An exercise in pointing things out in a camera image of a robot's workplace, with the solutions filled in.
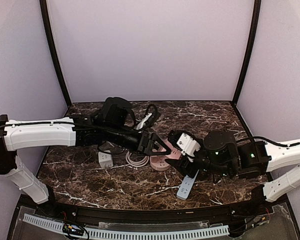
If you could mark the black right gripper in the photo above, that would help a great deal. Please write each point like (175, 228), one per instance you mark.
(187, 162)

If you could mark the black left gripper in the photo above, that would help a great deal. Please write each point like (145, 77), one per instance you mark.
(145, 141)

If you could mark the pink cube socket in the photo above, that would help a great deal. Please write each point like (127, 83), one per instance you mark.
(175, 153)

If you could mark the white cube socket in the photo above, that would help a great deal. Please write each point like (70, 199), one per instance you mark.
(105, 159)

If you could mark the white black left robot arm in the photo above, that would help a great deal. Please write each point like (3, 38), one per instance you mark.
(107, 124)

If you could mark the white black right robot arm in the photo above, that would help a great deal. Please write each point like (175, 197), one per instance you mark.
(219, 153)

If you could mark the round pink power strip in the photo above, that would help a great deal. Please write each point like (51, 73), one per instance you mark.
(158, 163)

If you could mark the blue power strip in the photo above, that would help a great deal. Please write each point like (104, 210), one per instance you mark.
(186, 187)

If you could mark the small circuit board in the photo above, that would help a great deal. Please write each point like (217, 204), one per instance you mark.
(72, 230)

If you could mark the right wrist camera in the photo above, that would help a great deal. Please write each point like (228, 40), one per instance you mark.
(185, 142)

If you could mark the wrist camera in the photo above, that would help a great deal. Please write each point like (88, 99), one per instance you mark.
(150, 117)
(185, 142)

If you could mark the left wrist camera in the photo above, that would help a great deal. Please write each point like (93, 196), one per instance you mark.
(150, 117)

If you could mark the black front rail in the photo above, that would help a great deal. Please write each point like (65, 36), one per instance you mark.
(232, 214)

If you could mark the white cable duct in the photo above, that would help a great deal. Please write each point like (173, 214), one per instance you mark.
(120, 231)

